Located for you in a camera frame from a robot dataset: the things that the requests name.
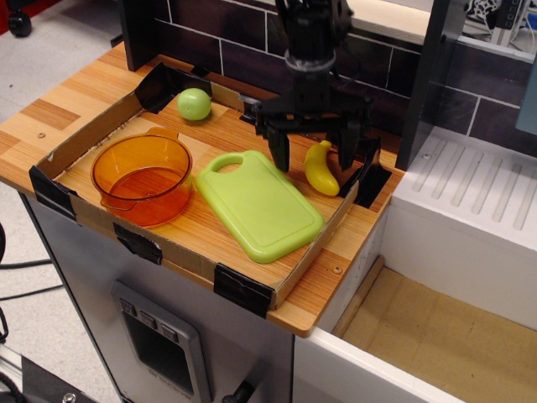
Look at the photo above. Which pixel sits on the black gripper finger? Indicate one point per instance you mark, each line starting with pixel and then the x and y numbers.
pixel 348 137
pixel 278 143

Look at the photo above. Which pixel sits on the green toy apple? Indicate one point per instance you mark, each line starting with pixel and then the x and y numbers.
pixel 193 104

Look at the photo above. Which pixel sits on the orange transparent plastic pot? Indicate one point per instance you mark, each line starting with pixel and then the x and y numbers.
pixel 145 178

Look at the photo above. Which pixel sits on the grey toy oven front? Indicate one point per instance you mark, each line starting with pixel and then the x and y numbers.
pixel 162 337

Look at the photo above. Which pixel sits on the white toy sink unit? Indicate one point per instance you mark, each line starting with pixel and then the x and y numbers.
pixel 441 303

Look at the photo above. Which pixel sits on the black caster wheel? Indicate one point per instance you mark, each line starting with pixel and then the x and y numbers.
pixel 19 24

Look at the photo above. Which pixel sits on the dark vertical post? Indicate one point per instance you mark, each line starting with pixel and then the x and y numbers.
pixel 445 26

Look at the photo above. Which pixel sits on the cardboard fence with black tape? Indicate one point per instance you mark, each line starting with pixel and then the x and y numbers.
pixel 294 290

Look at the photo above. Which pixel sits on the yellow toy banana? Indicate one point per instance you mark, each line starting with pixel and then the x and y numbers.
pixel 317 172

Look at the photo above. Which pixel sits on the green plastic cutting board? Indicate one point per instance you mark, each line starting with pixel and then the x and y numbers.
pixel 264 212

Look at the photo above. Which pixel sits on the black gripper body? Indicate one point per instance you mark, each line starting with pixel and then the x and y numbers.
pixel 313 105

